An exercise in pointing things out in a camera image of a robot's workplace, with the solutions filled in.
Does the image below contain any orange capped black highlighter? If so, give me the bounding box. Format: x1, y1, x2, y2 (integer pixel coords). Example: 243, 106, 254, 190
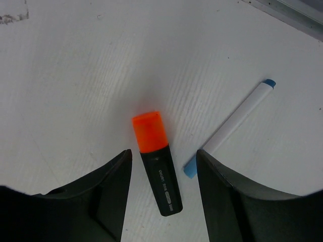
132, 111, 183, 217

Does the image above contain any blue capped white pen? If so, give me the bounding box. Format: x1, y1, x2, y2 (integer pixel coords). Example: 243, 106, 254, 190
183, 78, 277, 180

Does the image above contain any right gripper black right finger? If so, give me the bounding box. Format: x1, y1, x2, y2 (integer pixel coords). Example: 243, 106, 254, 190
196, 150, 322, 241

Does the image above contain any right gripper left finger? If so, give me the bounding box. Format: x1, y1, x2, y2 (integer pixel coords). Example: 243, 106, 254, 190
1, 150, 132, 241

